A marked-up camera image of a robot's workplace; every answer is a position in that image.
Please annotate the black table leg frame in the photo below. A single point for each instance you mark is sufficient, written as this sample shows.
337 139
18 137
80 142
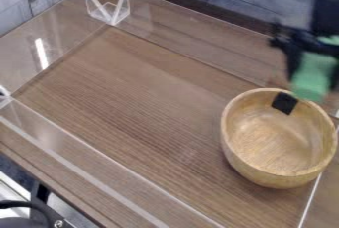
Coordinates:
63 215

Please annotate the black square patch in bowl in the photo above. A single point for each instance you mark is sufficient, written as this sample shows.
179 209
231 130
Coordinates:
283 103

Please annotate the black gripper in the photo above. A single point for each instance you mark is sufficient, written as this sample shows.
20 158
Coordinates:
295 40

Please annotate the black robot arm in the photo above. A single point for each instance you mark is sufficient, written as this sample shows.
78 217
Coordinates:
325 19

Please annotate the clear acrylic corner bracket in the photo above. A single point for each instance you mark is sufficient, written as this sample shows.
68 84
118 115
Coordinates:
107 12

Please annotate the wooden bowl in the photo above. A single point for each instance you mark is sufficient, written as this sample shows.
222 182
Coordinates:
279 151

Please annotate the clear acrylic enclosure wall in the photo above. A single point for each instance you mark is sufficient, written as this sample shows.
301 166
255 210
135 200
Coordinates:
111 117

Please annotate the green stick block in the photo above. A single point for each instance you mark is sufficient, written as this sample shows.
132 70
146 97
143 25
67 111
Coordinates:
310 83

